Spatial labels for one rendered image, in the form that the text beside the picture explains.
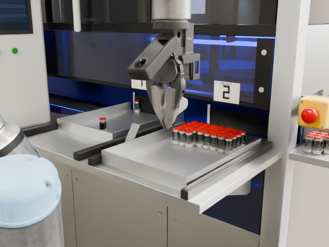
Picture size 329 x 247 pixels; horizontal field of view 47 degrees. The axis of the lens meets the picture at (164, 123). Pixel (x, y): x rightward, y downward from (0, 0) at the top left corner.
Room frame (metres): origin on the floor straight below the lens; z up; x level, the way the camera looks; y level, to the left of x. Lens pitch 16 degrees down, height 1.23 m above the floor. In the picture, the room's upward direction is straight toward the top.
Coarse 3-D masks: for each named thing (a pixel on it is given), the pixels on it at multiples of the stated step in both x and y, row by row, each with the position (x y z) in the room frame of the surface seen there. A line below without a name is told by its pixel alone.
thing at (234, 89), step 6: (216, 84) 1.10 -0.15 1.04; (222, 84) 1.09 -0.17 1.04; (228, 84) 1.08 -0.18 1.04; (234, 84) 1.07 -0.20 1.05; (216, 90) 1.10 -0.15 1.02; (222, 90) 1.09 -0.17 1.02; (234, 90) 1.07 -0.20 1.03; (216, 96) 1.10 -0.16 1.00; (222, 96) 1.09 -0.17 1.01; (228, 96) 1.08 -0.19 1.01; (234, 96) 1.06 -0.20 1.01; (228, 102) 1.08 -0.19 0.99; (234, 102) 1.06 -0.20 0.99
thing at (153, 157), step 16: (128, 144) 0.94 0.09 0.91; (144, 144) 0.99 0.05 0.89; (160, 144) 1.02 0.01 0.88; (256, 144) 0.95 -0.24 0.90; (112, 160) 0.85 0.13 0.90; (128, 160) 0.82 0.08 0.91; (144, 160) 0.89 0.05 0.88; (160, 160) 0.89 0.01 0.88; (176, 160) 0.89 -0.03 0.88; (192, 160) 0.89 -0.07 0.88; (208, 160) 0.89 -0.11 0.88; (224, 160) 0.83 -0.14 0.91; (144, 176) 0.78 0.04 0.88; (160, 176) 0.75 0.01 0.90; (176, 176) 0.73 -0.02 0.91; (192, 176) 0.73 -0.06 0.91
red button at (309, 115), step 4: (308, 108) 0.90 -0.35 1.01; (312, 108) 0.90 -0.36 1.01; (304, 112) 0.90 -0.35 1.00; (308, 112) 0.90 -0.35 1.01; (312, 112) 0.89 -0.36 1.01; (316, 112) 0.89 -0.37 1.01; (304, 116) 0.90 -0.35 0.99; (308, 116) 0.90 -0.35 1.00; (312, 116) 0.89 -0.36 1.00; (316, 116) 0.89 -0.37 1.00; (304, 120) 0.90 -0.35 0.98; (308, 120) 0.90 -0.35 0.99; (312, 120) 0.89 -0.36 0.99; (316, 120) 0.90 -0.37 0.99
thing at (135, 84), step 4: (132, 80) 1.32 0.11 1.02; (136, 80) 1.31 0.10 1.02; (140, 80) 1.30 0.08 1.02; (144, 80) 1.28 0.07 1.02; (132, 84) 1.32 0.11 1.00; (136, 84) 1.31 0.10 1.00; (140, 84) 1.30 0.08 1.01; (144, 84) 1.28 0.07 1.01; (136, 88) 1.31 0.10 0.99; (140, 88) 1.30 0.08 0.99; (144, 88) 1.28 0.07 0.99
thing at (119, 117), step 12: (108, 108) 1.35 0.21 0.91; (120, 108) 1.39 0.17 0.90; (60, 120) 1.16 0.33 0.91; (72, 120) 1.22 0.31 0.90; (84, 120) 1.26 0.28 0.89; (96, 120) 1.28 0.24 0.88; (108, 120) 1.28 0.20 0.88; (120, 120) 1.28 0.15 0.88; (132, 120) 1.28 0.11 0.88; (144, 120) 1.28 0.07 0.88; (156, 120) 1.16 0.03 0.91; (180, 120) 1.26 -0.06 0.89; (72, 132) 1.13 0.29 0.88; (84, 132) 1.09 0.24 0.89; (96, 132) 1.06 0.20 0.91; (108, 132) 1.02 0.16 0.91; (120, 132) 1.04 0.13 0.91
